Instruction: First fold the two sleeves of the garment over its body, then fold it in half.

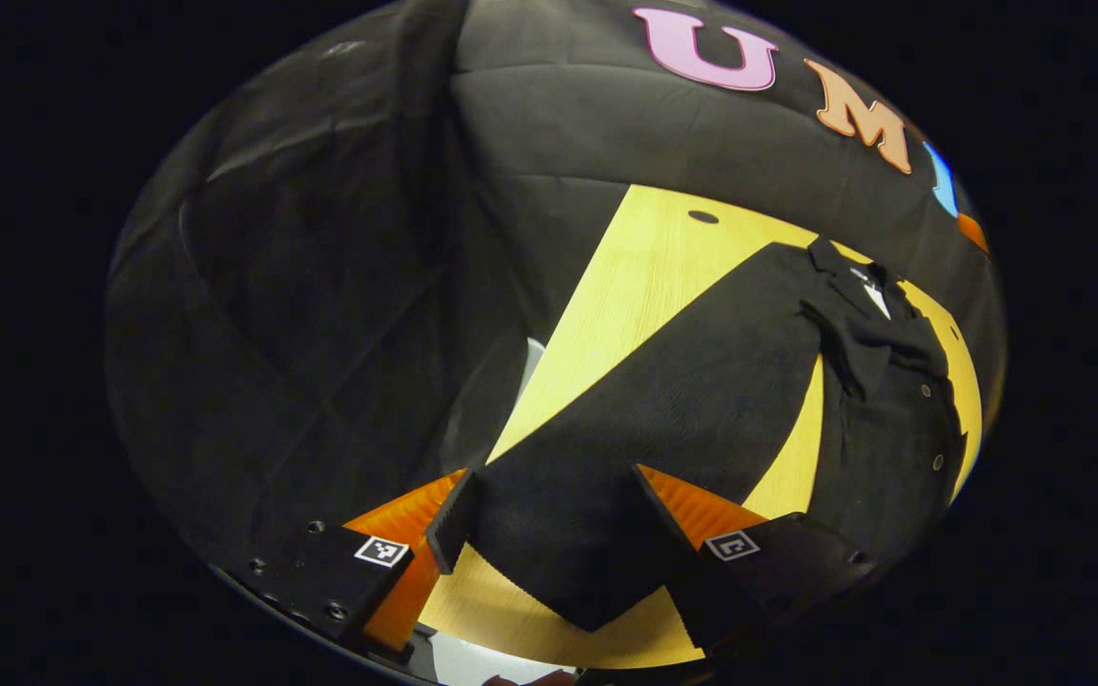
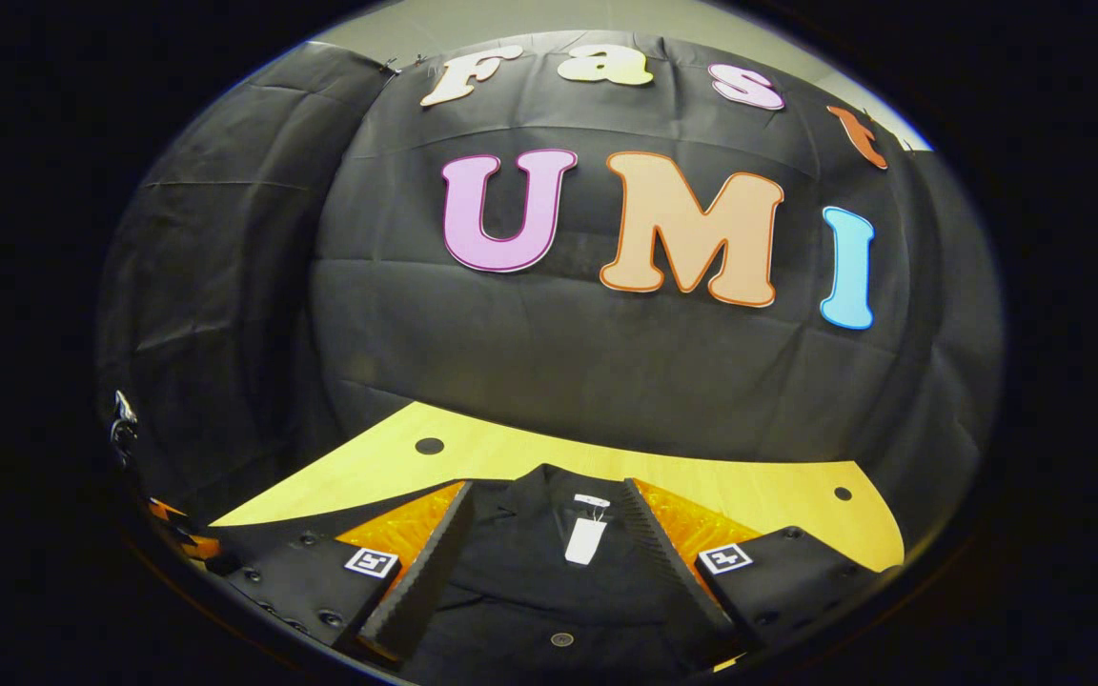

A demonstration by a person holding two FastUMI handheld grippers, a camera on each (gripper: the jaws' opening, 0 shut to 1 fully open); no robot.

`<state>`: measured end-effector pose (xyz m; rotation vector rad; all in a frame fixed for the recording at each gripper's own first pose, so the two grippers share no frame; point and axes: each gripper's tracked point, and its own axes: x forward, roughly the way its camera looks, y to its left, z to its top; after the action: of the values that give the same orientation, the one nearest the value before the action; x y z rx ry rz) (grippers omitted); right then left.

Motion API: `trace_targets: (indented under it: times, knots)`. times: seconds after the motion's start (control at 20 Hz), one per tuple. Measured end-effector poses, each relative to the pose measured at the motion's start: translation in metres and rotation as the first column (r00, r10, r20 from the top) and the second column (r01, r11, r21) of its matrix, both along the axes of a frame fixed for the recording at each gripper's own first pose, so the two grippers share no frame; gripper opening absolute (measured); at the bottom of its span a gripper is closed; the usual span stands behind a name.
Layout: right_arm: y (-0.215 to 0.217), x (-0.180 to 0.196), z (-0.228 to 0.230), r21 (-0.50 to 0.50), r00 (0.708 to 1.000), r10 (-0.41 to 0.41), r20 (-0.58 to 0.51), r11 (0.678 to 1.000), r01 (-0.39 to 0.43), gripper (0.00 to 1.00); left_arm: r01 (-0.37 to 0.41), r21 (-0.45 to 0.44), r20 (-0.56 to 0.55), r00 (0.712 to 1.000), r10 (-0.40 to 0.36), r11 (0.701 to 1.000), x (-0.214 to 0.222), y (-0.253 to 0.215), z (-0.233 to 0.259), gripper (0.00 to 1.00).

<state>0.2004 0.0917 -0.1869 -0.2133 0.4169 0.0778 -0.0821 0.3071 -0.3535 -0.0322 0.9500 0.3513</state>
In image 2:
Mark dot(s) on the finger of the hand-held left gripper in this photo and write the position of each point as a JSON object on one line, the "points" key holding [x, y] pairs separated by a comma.
{"points": [[189, 538]]}

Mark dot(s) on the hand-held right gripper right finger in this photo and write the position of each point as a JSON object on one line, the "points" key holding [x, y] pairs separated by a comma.
{"points": [[663, 543]]}

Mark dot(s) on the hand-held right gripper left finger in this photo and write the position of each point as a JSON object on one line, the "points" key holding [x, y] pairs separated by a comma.
{"points": [[435, 572]]}

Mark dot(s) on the black button-up shirt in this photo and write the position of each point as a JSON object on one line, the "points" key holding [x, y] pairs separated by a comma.
{"points": [[530, 610]]}

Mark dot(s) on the black backdrop cloth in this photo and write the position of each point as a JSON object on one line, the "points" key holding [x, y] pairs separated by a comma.
{"points": [[530, 362]]}

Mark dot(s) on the small metal clip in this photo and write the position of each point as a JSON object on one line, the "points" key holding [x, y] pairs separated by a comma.
{"points": [[389, 66]]}

